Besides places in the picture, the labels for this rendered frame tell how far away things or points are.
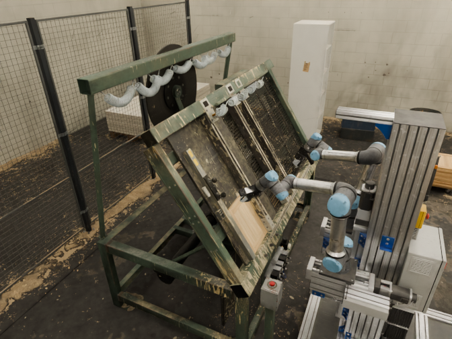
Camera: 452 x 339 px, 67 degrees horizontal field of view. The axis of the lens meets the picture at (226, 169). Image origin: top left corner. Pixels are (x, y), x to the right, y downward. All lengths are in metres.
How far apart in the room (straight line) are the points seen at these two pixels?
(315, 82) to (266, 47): 1.99
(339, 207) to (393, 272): 0.81
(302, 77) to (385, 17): 1.99
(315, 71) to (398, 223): 4.29
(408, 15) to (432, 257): 5.59
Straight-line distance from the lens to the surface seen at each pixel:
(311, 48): 6.22
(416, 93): 7.71
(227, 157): 2.65
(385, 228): 2.39
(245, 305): 2.60
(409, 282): 2.59
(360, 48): 7.53
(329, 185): 2.12
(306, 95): 6.40
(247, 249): 2.57
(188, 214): 2.27
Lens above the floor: 2.72
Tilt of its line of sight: 29 degrees down
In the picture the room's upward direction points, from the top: 1 degrees counter-clockwise
